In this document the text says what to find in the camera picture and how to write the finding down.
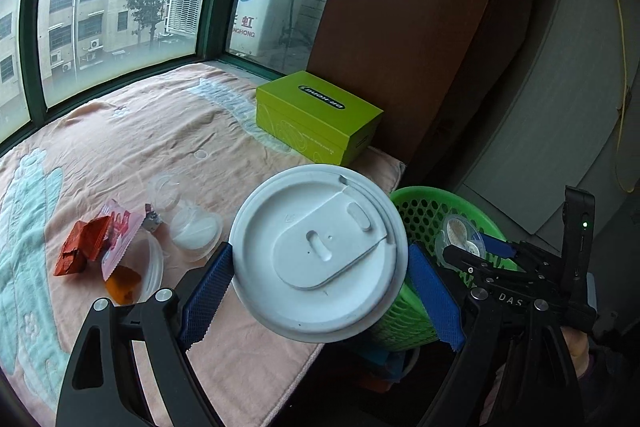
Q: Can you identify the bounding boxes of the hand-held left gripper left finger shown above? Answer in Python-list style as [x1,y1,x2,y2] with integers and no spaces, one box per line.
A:
[55,242,236,427]

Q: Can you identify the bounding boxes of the clear plastic dome lid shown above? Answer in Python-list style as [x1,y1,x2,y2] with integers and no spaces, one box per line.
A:
[149,174,186,210]

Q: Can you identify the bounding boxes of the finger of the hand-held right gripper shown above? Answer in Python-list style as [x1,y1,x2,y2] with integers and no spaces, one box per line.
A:
[442,244,506,288]
[485,238,561,280]

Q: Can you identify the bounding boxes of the green cardboard box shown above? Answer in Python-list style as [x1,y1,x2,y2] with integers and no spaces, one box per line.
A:
[256,71,385,166]

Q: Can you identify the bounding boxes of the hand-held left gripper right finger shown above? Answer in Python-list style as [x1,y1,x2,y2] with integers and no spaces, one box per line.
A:
[407,244,587,427]

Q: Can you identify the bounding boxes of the clear lid with white disc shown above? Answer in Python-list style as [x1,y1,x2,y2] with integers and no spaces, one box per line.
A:
[170,202,223,264]

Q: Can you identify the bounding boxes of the red snack packet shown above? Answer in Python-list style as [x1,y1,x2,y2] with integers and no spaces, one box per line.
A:
[54,216,115,277]

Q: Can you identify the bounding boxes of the white plastic cup lid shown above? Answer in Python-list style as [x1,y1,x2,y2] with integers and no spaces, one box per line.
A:
[227,164,411,343]

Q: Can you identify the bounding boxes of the person's right forearm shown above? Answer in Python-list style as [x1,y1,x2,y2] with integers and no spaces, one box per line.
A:
[560,324,621,388]

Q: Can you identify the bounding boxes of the blue plastic object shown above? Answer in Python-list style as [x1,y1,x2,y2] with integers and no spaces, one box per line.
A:
[360,342,416,388]

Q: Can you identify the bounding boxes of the white board panel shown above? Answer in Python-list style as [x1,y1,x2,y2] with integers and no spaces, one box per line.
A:
[460,0,640,238]

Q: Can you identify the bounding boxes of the yellow cable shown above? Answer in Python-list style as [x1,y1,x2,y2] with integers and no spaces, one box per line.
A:
[607,0,633,195]

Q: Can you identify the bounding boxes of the clear plastic tub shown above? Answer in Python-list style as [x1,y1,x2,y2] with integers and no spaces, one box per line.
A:
[102,234,165,305]

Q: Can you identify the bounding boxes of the brown wooden wardrobe panel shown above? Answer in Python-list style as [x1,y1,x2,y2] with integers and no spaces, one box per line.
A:
[307,0,556,188]

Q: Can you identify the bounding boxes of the clear plastic sauce cup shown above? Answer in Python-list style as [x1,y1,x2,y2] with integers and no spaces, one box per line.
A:
[434,213,486,265]

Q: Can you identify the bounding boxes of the small silver wrapper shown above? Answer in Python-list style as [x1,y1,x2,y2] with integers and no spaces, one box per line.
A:
[142,203,165,233]

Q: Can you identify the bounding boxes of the pink printed blanket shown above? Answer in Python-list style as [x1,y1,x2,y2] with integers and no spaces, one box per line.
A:
[0,62,406,427]

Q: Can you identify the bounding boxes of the green window frame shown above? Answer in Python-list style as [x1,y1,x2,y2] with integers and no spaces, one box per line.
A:
[0,0,351,158]

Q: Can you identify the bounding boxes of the pink snack packet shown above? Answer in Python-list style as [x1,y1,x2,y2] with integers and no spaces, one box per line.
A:
[100,199,146,280]

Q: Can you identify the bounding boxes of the orange wrapper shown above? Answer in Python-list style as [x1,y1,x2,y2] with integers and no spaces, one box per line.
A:
[105,266,143,305]

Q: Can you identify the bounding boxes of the green plastic mesh basket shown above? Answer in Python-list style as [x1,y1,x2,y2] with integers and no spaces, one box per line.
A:
[370,186,508,353]

